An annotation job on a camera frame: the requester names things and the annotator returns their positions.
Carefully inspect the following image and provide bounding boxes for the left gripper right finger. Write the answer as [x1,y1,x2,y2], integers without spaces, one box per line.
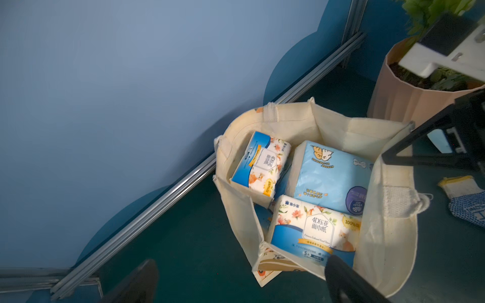
[325,256,390,303]

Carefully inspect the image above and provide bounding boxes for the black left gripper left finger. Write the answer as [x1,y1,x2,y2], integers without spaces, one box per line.
[100,259,159,303]

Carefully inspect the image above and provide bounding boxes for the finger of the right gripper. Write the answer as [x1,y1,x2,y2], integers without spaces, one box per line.
[382,89,484,173]

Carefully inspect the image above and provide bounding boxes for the beige canvas tote bag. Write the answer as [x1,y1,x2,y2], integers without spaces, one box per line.
[213,99,429,297]

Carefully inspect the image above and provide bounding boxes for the tissue pack cream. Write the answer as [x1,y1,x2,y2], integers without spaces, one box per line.
[231,131,292,198]
[266,195,361,267]

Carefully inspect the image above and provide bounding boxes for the light blue tissue pack purple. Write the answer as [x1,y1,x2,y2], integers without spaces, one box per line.
[285,141,374,217]

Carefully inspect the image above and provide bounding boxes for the tissue pack cream top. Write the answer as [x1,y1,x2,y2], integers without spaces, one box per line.
[231,131,292,198]

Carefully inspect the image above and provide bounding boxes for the mint green garden trowel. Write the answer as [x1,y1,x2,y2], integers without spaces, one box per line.
[428,129,453,154]

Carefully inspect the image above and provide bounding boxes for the potted green white flowers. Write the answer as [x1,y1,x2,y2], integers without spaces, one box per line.
[367,1,484,126]

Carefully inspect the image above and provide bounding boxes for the blue dotted work glove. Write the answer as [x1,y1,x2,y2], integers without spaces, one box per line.
[438,175,484,228]

